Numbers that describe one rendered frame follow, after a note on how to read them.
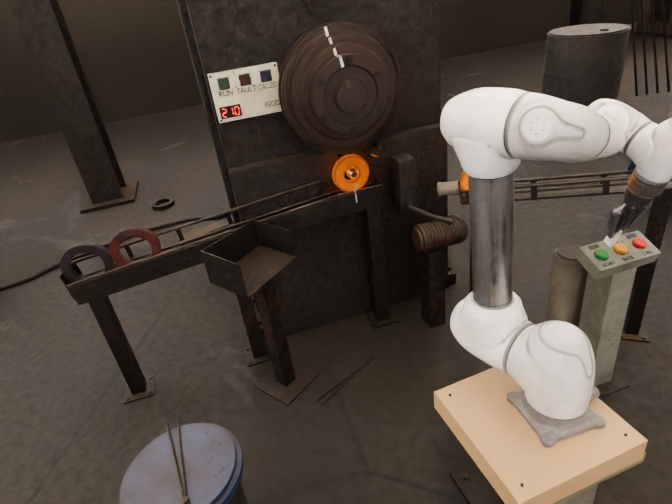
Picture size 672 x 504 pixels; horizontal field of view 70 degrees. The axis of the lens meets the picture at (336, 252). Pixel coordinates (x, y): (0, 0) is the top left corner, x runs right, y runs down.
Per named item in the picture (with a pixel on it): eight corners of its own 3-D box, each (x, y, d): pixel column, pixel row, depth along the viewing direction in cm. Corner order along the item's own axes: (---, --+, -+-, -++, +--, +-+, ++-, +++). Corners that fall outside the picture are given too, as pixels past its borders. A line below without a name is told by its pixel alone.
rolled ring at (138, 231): (148, 222, 181) (149, 219, 184) (100, 238, 179) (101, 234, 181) (168, 262, 191) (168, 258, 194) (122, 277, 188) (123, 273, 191)
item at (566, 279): (535, 352, 205) (547, 248, 179) (559, 344, 207) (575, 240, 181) (554, 370, 195) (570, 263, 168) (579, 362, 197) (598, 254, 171)
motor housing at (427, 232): (414, 316, 235) (409, 220, 208) (454, 304, 240) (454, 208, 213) (426, 332, 224) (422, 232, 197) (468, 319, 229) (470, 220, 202)
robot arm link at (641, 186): (628, 165, 132) (618, 182, 136) (651, 186, 126) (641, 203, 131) (655, 158, 134) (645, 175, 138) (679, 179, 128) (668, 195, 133)
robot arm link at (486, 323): (504, 388, 129) (442, 349, 145) (539, 355, 136) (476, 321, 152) (504, 105, 88) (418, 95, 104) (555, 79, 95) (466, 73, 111)
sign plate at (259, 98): (219, 122, 185) (207, 73, 176) (284, 109, 190) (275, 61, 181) (219, 123, 183) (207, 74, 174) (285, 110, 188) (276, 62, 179)
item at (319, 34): (303, 166, 194) (259, 48, 169) (406, 123, 198) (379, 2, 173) (306, 171, 188) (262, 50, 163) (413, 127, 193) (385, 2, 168)
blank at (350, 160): (326, 162, 194) (329, 165, 191) (361, 147, 196) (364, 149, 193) (338, 195, 203) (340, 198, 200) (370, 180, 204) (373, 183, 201)
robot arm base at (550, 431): (621, 421, 123) (625, 406, 120) (545, 449, 119) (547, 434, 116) (572, 373, 138) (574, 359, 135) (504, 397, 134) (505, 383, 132)
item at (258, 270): (244, 394, 204) (200, 250, 168) (286, 357, 221) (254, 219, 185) (278, 415, 192) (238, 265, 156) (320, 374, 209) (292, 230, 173)
